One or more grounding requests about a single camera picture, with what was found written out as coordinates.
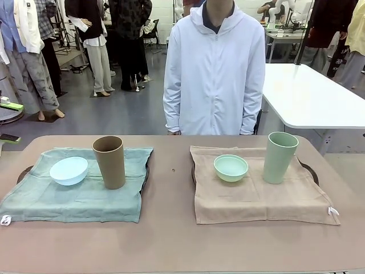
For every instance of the person in maroon jacket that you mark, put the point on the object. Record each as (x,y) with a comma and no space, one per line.
(328,23)

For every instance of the person's left hand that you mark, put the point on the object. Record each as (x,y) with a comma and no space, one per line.
(246,133)

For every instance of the dark brown plastic tray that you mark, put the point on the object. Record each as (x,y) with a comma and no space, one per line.
(309,171)
(148,171)

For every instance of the black office chair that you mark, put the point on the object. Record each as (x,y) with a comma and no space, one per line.
(152,34)

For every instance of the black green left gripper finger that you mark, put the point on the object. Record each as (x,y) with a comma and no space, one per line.
(11,105)
(10,138)

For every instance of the person in white jacket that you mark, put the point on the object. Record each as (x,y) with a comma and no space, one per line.
(214,71)

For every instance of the mannequin in plaid shirt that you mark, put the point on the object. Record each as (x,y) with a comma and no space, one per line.
(50,42)

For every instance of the mannequin in white jacket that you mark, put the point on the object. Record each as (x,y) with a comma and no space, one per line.
(25,57)

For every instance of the person's right hand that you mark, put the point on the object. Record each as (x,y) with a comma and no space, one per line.
(174,133)

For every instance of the person in black printed pants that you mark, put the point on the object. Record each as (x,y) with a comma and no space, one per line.
(336,60)

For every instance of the person's left forearm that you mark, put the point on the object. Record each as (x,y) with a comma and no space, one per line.
(252,111)

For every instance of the mannequin in dark vest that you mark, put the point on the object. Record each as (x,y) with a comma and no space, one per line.
(94,42)

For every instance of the background work table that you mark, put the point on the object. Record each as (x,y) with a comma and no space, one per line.
(282,35)

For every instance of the person's right forearm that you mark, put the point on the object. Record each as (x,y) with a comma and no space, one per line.
(172,111)

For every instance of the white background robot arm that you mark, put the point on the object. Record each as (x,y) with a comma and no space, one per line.
(298,12)
(275,11)

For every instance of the person in yellow shirt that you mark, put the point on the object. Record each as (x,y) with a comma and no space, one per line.
(355,42)

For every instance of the white side table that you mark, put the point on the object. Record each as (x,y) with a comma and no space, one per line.
(308,97)

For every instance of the light blue bowl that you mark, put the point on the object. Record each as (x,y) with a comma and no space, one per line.
(68,172)

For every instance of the brown tall cup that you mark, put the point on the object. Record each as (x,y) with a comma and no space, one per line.
(111,165)

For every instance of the light green tall cup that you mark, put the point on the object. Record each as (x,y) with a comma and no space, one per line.
(278,160)

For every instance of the green cloth mat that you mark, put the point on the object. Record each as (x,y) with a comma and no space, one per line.
(71,202)

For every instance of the light green bowl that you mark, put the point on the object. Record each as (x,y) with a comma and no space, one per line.
(231,169)

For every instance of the beige cloth mat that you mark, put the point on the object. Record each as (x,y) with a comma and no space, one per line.
(256,202)

